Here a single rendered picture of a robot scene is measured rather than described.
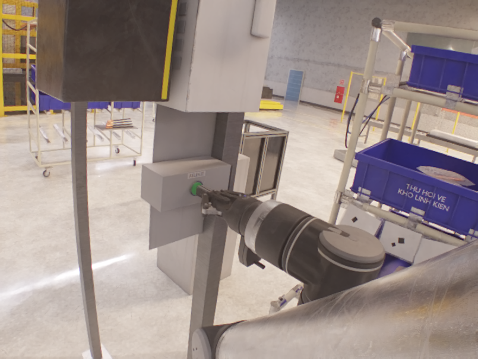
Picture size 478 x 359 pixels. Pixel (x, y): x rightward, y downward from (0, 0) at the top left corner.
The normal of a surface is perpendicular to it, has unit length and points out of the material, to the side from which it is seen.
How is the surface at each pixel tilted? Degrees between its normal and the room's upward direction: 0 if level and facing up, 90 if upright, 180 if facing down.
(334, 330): 72
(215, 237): 90
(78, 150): 90
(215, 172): 90
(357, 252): 6
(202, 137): 90
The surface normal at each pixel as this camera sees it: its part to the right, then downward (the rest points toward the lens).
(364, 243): 0.15, -0.93
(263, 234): -0.59, -0.18
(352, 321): -0.85, -0.52
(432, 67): -0.67, 0.29
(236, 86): 0.72, 0.33
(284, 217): -0.22, -0.72
